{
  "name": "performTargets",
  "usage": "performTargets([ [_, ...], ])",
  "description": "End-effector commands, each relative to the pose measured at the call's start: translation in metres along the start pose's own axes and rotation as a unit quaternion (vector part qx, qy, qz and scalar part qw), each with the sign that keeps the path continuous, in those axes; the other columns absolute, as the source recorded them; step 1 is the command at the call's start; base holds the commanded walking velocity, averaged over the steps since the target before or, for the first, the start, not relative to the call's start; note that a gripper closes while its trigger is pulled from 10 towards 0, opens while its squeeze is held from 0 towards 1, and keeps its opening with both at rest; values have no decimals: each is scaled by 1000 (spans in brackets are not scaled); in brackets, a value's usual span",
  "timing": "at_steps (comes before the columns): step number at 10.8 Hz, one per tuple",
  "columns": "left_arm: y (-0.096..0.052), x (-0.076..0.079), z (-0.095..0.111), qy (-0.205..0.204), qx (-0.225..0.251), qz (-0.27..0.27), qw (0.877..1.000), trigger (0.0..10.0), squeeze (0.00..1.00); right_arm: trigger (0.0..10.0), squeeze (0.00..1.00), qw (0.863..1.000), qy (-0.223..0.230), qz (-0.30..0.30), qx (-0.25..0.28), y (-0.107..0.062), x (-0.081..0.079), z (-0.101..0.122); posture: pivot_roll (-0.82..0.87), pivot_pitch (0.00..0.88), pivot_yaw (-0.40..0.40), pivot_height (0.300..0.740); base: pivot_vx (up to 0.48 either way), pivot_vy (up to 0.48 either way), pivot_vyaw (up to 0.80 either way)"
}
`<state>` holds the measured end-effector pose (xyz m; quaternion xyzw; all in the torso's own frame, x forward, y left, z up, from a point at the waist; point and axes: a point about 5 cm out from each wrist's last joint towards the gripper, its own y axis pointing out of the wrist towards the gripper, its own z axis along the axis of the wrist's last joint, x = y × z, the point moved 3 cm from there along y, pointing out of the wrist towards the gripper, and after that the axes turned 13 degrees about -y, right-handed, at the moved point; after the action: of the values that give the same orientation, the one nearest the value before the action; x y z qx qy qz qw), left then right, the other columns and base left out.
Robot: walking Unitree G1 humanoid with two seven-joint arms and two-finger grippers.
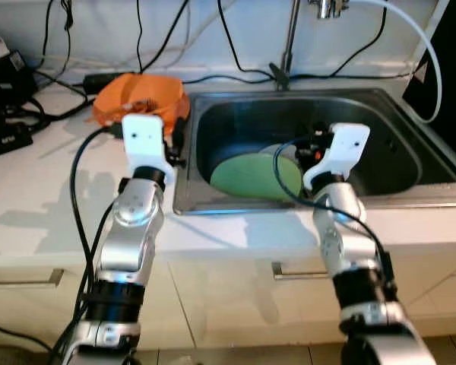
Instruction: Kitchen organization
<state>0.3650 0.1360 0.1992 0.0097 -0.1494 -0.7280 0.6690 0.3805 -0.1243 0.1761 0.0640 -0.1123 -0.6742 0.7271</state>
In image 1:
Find orange plastic bowl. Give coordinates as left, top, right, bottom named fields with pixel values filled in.
left=91, top=72, right=191, bottom=126

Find metal kitchen faucet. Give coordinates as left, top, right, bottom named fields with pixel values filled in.
left=270, top=0, right=352, bottom=90

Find green plate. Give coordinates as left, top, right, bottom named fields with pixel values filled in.
left=211, top=144, right=305, bottom=202

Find stainless steel sink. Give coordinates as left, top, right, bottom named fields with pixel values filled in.
left=173, top=87, right=456, bottom=216

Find black box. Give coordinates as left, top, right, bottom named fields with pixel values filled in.
left=401, top=0, right=456, bottom=164

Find black power strip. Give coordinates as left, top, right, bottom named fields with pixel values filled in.
left=0, top=114, right=35, bottom=159

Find black charger with white labels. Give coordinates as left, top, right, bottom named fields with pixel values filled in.
left=0, top=30, right=39, bottom=107

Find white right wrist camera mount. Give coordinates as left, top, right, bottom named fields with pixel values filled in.
left=302, top=124, right=371, bottom=191

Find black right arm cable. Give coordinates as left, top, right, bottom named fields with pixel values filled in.
left=272, top=135, right=400, bottom=305

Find black power cable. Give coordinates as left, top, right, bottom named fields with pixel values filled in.
left=137, top=0, right=191, bottom=75
left=179, top=70, right=415, bottom=84
left=217, top=0, right=280, bottom=81

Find white hose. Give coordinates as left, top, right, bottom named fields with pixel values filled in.
left=348, top=0, right=443, bottom=124

